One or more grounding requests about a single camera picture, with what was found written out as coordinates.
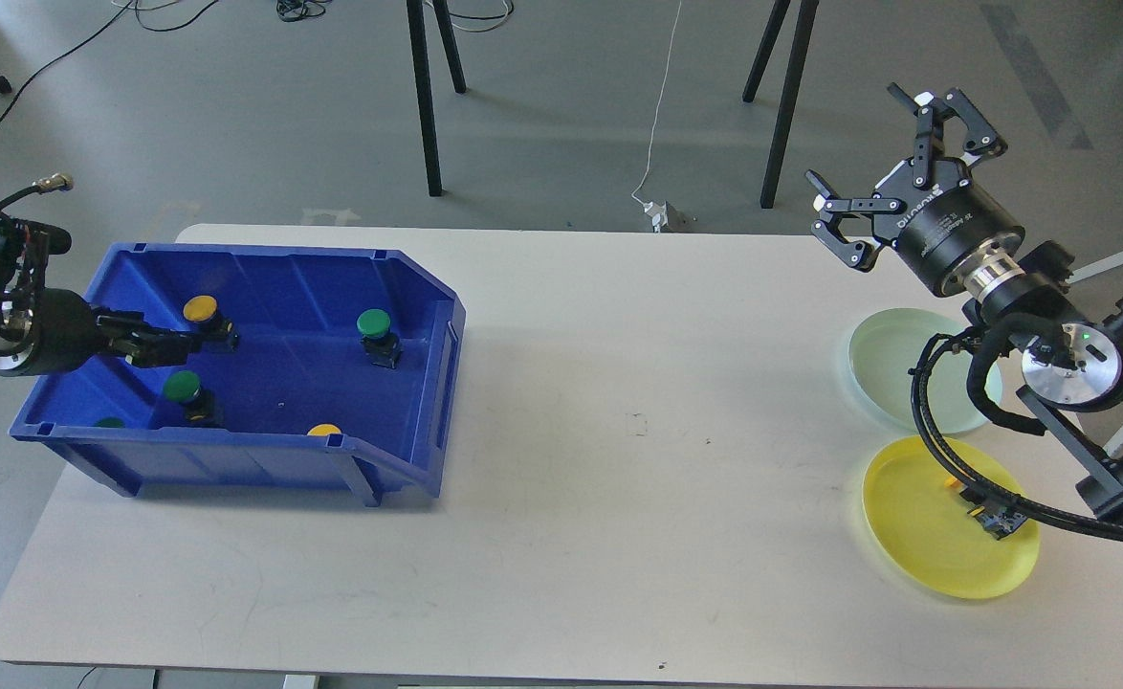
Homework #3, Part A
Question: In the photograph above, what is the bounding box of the pale green plate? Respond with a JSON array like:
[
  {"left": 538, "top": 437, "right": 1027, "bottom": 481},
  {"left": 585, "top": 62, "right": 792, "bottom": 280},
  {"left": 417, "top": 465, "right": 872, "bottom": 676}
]
[{"left": 847, "top": 307, "right": 987, "bottom": 435}]

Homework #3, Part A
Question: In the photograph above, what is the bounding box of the yellow push button back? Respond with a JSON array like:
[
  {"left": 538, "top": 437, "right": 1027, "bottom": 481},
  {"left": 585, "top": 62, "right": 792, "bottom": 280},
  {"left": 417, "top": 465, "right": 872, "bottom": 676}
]
[{"left": 182, "top": 294, "right": 241, "bottom": 352}]

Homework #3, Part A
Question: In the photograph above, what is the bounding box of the black tripod left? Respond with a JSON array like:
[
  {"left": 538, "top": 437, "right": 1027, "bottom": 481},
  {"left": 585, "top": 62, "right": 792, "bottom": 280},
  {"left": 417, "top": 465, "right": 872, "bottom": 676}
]
[{"left": 405, "top": 0, "right": 468, "bottom": 197}]

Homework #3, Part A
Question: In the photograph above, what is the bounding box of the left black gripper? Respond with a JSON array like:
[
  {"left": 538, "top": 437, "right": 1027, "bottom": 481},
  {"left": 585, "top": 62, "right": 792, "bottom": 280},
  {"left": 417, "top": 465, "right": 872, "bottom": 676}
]
[{"left": 0, "top": 290, "right": 232, "bottom": 378}]

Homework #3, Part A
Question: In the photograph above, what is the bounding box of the green push button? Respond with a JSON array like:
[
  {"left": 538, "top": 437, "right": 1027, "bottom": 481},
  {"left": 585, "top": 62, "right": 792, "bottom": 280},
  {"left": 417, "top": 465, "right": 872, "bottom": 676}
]
[
  {"left": 161, "top": 369, "right": 222, "bottom": 428},
  {"left": 356, "top": 307, "right": 403, "bottom": 369}
]

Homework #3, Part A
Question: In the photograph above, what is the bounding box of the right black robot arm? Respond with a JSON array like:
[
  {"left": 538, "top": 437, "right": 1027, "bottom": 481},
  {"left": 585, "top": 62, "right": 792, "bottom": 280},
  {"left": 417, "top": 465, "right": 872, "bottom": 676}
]
[{"left": 806, "top": 84, "right": 1123, "bottom": 544}]

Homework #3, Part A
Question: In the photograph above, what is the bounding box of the black floor cable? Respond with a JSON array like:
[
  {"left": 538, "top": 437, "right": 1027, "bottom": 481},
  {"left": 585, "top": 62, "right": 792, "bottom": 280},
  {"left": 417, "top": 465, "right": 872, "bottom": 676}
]
[{"left": 0, "top": 0, "right": 334, "bottom": 167}]

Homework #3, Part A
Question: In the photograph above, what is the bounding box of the blue plastic storage bin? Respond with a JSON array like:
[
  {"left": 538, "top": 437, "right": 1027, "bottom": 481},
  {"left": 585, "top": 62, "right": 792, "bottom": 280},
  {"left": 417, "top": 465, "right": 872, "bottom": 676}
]
[{"left": 8, "top": 244, "right": 465, "bottom": 506}]

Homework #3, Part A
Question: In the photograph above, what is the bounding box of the black tripod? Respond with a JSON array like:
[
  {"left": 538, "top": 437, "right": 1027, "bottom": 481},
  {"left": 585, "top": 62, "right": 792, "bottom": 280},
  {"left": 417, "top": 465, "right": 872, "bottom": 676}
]
[
  {"left": 741, "top": 0, "right": 820, "bottom": 210},
  {"left": 405, "top": 0, "right": 468, "bottom": 197}
]

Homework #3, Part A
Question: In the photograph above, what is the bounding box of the yellow push button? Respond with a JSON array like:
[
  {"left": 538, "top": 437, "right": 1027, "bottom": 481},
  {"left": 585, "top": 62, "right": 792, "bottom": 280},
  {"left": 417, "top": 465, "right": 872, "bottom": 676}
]
[
  {"left": 307, "top": 423, "right": 343, "bottom": 437},
  {"left": 182, "top": 294, "right": 241, "bottom": 352},
  {"left": 943, "top": 477, "right": 1029, "bottom": 541}
]

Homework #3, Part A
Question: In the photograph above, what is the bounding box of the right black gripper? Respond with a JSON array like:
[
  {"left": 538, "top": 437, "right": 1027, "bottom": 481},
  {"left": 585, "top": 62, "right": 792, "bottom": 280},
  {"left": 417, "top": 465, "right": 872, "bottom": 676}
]
[{"left": 804, "top": 82, "right": 1026, "bottom": 298}]

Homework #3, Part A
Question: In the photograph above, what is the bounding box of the yellow push button front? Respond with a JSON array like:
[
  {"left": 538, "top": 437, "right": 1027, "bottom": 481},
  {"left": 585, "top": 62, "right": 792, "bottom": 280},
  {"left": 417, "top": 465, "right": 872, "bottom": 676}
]
[{"left": 307, "top": 423, "right": 343, "bottom": 437}]

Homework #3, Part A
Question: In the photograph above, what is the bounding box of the black tripod right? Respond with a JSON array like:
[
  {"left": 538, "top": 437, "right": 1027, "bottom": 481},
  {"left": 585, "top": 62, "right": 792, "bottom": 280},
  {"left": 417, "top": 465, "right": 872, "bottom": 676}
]
[{"left": 741, "top": 0, "right": 820, "bottom": 210}]

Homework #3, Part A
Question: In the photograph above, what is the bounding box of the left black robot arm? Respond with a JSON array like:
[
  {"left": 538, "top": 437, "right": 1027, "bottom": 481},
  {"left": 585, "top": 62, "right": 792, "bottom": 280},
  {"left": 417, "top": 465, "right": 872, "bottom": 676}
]
[{"left": 0, "top": 173, "right": 241, "bottom": 378}]

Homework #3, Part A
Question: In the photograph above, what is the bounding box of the white cable with plug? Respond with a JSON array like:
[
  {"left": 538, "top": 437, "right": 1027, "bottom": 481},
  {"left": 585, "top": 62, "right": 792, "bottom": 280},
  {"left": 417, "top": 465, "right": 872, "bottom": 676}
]
[{"left": 630, "top": 0, "right": 685, "bottom": 233}]

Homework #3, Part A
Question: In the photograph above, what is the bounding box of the yellow plate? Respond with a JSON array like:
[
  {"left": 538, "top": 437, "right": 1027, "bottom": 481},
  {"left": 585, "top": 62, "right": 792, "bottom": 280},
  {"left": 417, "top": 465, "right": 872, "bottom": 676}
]
[{"left": 862, "top": 435, "right": 1040, "bottom": 599}]

